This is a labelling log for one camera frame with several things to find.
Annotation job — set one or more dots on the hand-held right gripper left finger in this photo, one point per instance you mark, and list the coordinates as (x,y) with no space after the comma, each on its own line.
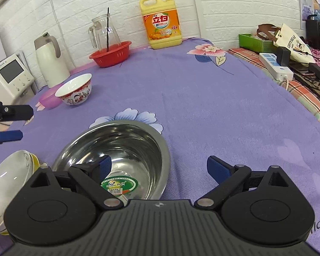
(106,166)

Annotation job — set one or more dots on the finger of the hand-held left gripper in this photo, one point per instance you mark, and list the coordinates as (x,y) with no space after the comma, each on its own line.
(9,136)
(18,111)

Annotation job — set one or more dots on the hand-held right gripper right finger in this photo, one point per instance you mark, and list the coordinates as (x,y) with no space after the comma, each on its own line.
(217,168)

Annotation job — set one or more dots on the stainless steel bowl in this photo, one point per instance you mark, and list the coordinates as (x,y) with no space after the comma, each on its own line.
(138,149)

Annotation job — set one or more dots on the yellow plastic plate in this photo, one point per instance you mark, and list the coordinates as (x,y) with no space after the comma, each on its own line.
(36,164)

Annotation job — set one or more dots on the large white floral plate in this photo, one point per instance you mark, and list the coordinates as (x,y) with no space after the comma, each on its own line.
(8,181)

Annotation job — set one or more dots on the red patterned ceramic bowl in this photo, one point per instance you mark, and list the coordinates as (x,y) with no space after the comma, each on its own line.
(74,93)

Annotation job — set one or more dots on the white appliance with screen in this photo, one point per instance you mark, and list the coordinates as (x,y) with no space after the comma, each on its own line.
(10,77)

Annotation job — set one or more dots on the purple floral tablecloth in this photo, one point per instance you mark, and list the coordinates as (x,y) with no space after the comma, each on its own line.
(216,112)

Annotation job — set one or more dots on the white thermos jug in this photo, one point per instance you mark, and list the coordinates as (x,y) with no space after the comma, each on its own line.
(50,64)

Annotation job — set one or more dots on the red plastic basket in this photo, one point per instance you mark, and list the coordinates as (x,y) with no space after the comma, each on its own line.
(110,56)

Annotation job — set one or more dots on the white power strip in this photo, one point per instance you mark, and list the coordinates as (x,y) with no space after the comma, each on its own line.
(276,68)

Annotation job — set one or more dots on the orange plaid cloth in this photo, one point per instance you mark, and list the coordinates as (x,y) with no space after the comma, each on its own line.
(309,96)

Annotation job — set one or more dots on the black stirring stick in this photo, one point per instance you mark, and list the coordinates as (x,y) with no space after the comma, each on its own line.
(107,29)

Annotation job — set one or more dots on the glass pitcher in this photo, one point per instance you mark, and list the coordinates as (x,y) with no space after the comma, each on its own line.
(114,32)

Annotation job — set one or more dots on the green box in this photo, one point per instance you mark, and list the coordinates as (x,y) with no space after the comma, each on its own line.
(253,44)

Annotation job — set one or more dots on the black charger plug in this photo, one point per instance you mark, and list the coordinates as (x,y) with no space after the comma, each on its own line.
(283,56)

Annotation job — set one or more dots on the brown handbag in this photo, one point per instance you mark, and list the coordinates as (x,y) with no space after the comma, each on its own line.
(266,32)

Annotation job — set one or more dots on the cream tote bag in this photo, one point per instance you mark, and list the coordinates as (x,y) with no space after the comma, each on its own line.
(293,41)

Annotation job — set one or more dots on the yellow detergent bottle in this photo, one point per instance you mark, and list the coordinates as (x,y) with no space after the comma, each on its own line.
(161,24)

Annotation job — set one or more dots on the black speaker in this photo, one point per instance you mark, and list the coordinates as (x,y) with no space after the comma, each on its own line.
(314,32)

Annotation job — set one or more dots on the wall poster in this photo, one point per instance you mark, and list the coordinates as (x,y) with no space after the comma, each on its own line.
(306,6)

